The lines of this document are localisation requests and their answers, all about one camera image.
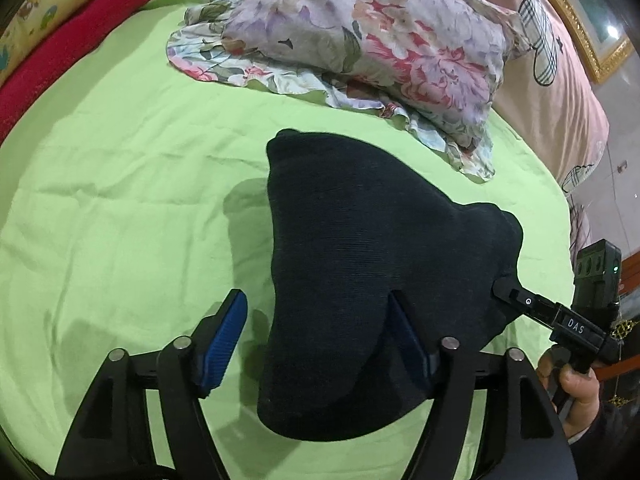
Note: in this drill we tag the gold picture frame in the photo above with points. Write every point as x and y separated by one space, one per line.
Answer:
590 50

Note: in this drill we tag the pink cartoon pillow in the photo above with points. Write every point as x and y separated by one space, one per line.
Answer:
550 110

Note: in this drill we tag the red blanket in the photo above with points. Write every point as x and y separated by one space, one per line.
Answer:
65 45

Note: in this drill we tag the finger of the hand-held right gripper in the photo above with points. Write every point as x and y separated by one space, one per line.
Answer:
525 302

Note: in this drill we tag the floral ruffled pillow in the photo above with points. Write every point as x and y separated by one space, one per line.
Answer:
360 35

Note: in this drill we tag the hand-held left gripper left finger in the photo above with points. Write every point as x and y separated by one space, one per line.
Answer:
227 340

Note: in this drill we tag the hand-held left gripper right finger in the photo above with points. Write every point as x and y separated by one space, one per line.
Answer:
412 345

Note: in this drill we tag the yellow cartoon print pillow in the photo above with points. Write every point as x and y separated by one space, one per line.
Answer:
55 0

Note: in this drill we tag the person's right forearm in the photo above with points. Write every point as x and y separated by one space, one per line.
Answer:
605 445

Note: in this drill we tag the person's right hand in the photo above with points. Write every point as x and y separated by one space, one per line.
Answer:
577 400

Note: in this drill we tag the black pants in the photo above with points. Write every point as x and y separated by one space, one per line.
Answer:
350 260

